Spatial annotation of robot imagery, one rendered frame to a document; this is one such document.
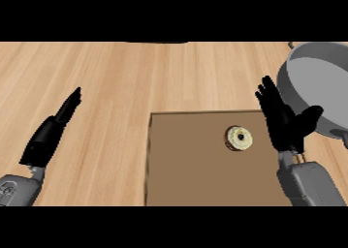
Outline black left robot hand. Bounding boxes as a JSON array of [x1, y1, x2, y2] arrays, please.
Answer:
[[20, 86, 84, 169]]

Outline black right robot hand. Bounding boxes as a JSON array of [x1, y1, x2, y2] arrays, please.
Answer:
[[254, 75, 327, 154]]

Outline cream-topped cupcake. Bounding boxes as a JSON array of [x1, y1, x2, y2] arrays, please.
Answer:
[[225, 125, 254, 152]]

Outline grey metal pot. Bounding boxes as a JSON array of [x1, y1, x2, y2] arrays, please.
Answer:
[[276, 42, 348, 153]]

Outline brown flat tray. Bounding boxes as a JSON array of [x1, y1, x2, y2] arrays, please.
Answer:
[[146, 109, 294, 207]]

